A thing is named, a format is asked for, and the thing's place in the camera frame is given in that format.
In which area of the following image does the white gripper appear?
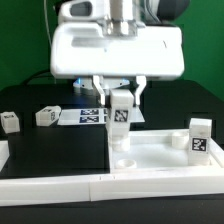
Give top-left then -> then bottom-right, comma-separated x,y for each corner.
50,23 -> 184,106

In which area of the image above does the white square tabletop tray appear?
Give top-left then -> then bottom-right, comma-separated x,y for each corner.
108,129 -> 224,173

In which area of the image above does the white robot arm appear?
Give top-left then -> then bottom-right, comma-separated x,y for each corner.
50,0 -> 190,104

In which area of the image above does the white sheet with AprilTags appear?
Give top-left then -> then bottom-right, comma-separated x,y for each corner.
58,107 -> 144,126

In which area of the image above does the white block at left edge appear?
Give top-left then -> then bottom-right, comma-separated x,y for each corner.
0,141 -> 9,171

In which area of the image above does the white U-shaped obstacle fence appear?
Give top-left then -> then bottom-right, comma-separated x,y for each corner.
0,130 -> 224,208

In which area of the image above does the black cable bundle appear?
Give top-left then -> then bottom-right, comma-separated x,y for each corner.
19,68 -> 54,86

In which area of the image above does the white thin hanging cable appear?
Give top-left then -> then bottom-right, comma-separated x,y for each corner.
43,0 -> 54,44

